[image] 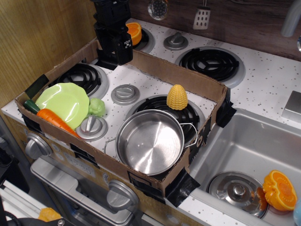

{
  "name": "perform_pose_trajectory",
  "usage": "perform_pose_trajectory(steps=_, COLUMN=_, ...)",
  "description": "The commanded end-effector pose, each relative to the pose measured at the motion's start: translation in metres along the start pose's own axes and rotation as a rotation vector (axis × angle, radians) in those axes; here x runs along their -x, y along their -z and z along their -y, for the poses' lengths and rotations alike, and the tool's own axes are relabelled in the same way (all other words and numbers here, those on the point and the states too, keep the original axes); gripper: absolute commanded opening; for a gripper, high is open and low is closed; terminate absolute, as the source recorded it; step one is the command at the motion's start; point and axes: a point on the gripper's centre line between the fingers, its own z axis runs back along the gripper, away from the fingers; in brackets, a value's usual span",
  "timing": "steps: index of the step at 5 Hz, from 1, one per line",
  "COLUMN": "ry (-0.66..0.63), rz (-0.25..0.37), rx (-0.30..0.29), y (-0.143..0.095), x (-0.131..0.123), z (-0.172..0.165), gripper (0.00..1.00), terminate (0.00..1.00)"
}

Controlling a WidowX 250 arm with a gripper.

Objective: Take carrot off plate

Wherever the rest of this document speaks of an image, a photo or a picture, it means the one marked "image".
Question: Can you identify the hanging steel slotted spatula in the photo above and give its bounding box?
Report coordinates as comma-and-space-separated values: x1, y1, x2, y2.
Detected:
193, 0, 211, 30

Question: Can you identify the orange toy carrot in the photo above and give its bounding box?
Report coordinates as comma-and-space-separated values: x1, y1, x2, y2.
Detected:
23, 100, 79, 138

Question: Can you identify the light green plastic plate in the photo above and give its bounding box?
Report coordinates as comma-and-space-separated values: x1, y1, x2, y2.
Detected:
35, 83, 90, 129

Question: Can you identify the grey stove knob back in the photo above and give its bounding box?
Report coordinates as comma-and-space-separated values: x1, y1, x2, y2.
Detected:
163, 32, 188, 51

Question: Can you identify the hanging steel strainer ladle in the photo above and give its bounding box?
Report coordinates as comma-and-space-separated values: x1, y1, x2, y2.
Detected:
148, 0, 169, 21

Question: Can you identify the grey stove knob front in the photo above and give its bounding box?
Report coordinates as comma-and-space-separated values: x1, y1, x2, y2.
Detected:
75, 115, 108, 141

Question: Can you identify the grey oven knob left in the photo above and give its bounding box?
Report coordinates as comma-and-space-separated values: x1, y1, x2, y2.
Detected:
25, 133, 53, 160

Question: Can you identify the grey stove knob centre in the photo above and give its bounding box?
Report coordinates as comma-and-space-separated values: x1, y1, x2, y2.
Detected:
111, 84, 140, 105

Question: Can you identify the black back right burner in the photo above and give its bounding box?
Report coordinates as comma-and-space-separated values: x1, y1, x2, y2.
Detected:
175, 47, 246, 89

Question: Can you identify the brown cardboard fence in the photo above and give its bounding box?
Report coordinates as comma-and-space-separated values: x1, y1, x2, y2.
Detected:
15, 40, 232, 206

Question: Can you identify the orange pepper half in sink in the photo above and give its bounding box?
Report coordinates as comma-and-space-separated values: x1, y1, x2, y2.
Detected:
262, 170, 298, 211

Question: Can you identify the silver oven door handle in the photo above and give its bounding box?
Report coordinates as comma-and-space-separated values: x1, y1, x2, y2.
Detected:
31, 157, 141, 226

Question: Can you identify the orange object bottom left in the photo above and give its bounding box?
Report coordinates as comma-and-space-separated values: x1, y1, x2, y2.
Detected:
38, 207, 62, 222

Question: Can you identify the black front left burner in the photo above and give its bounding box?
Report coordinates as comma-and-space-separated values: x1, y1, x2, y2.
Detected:
49, 63, 109, 99

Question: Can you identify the orange pepper half on stove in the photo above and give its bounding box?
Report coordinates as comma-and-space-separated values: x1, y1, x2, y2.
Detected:
126, 22, 142, 46

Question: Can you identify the stainless steel pot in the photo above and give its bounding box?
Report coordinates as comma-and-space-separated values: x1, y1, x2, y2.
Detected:
113, 109, 187, 176

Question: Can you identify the black front right burner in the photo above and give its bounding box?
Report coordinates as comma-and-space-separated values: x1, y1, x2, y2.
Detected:
125, 94, 207, 148

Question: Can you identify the black back left burner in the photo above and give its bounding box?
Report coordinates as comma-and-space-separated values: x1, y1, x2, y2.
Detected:
133, 28, 155, 54

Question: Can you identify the grey oven knob right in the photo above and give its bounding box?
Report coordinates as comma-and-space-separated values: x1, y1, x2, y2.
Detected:
106, 180, 139, 211

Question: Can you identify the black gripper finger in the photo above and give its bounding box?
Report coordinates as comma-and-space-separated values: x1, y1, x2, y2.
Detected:
115, 32, 133, 65
97, 48, 117, 63

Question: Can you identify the green toy broccoli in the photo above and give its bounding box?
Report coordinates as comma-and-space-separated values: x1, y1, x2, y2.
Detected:
88, 98, 105, 117

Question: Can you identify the silver faucet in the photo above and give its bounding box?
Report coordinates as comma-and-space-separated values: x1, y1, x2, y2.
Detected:
281, 0, 301, 37

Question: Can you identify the grey stove knob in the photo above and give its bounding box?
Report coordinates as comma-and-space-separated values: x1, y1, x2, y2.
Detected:
163, 32, 188, 51
75, 115, 108, 141
111, 84, 140, 105

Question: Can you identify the grey oven knob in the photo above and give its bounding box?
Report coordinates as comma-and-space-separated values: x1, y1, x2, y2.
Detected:
25, 133, 53, 160
106, 180, 139, 211

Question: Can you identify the steel pot lid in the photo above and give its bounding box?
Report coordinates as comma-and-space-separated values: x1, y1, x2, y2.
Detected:
206, 171, 269, 218

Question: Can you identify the yellow toy corn cob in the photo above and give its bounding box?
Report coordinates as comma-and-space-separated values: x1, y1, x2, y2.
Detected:
166, 84, 188, 110

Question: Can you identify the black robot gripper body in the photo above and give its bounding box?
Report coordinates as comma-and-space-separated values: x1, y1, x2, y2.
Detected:
92, 0, 131, 50

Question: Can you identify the black burner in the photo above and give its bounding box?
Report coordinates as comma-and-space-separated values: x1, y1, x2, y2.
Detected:
125, 94, 207, 148
133, 28, 155, 54
49, 63, 109, 99
175, 47, 246, 89

